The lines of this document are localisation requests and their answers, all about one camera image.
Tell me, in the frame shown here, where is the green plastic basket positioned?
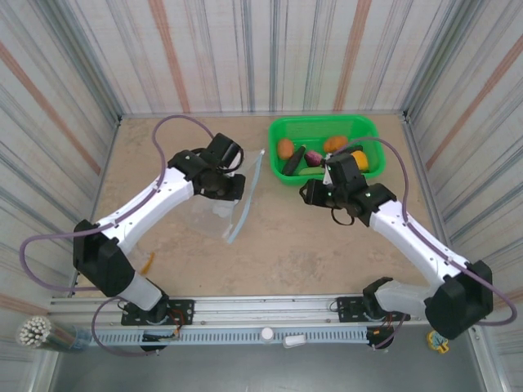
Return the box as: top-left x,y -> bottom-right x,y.
267,114 -> 387,187

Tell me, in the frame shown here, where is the clear container of white sticks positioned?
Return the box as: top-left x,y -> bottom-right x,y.
15,314 -> 92,353

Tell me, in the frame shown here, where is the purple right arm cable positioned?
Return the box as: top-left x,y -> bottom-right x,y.
333,136 -> 518,351

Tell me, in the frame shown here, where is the clear zip-top bag blue zipper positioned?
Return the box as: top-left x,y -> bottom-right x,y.
188,149 -> 267,246

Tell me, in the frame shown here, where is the slotted grey cable tray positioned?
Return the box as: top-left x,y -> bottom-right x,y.
93,328 -> 393,347

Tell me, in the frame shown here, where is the yellow bell pepper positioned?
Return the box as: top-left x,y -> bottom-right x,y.
351,149 -> 370,172

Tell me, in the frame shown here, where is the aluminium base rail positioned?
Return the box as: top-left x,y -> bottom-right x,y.
48,294 -> 434,327

